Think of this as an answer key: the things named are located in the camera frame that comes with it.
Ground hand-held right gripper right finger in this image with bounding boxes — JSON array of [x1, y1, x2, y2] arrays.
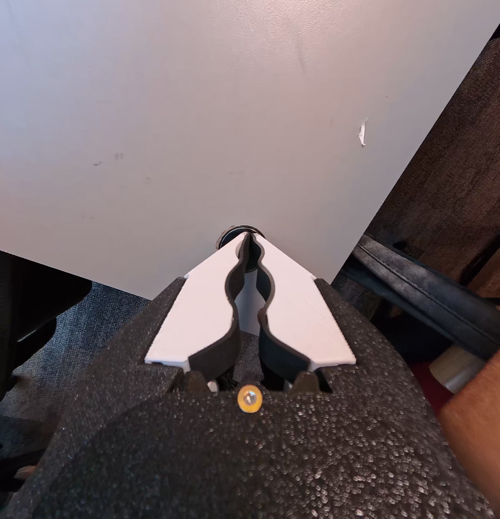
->
[[249, 234, 358, 383]]

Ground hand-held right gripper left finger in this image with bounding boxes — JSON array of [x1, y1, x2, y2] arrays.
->
[[144, 234, 251, 383]]

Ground black desk grommet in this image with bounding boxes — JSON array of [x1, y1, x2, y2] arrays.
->
[[217, 225, 265, 249]]

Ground person's dark trousers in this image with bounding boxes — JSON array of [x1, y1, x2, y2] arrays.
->
[[0, 280, 153, 487]]

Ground white cylinder foot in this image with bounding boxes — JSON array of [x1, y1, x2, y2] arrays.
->
[[429, 342, 487, 395]]

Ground brown wooden furniture piece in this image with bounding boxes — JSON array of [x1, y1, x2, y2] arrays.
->
[[438, 341, 500, 519]]

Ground black desk frame bar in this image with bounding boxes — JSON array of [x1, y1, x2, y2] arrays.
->
[[349, 234, 500, 359]]

